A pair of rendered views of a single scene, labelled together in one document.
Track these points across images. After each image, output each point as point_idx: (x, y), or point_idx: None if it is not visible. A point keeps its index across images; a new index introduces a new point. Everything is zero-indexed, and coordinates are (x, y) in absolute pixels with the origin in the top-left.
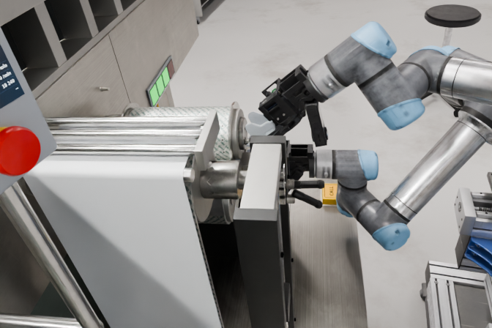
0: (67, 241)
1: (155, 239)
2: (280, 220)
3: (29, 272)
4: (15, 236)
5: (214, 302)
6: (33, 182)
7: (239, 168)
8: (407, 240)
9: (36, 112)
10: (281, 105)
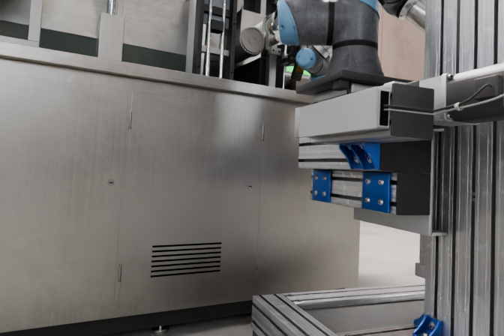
0: (189, 19)
1: None
2: None
3: (180, 42)
4: (184, 27)
5: (205, 37)
6: None
7: None
8: (310, 60)
9: None
10: None
